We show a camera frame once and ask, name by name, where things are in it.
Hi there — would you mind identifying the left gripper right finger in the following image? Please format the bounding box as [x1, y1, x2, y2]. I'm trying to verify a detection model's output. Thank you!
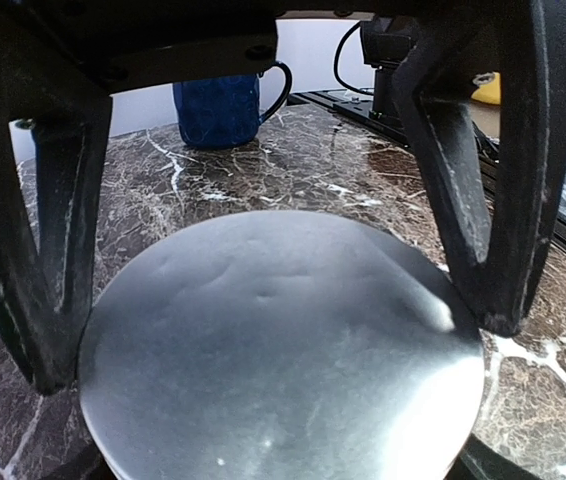
[450, 434, 538, 480]

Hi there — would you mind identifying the white jar lid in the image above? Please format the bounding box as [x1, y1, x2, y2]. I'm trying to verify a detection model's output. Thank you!
[78, 210, 485, 479]

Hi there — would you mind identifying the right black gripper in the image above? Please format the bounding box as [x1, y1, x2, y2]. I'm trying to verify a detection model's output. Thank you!
[0, 0, 414, 96]

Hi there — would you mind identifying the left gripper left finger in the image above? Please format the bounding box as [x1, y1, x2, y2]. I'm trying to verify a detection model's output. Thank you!
[42, 444, 106, 480]

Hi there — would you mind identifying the black front rail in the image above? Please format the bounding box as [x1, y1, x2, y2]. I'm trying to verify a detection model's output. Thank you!
[287, 89, 566, 271]

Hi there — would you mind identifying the yellow plastic crate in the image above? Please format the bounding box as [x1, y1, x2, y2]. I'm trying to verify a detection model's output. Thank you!
[471, 72, 501, 106]

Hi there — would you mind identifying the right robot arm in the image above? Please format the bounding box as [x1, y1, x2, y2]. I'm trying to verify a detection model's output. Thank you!
[0, 1, 566, 395]

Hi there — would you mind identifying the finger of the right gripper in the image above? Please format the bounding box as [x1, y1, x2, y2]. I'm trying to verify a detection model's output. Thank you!
[392, 1, 566, 336]
[0, 1, 112, 395]

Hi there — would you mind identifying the dark blue mug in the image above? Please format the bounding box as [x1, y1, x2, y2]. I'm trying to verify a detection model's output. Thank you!
[172, 61, 293, 150]

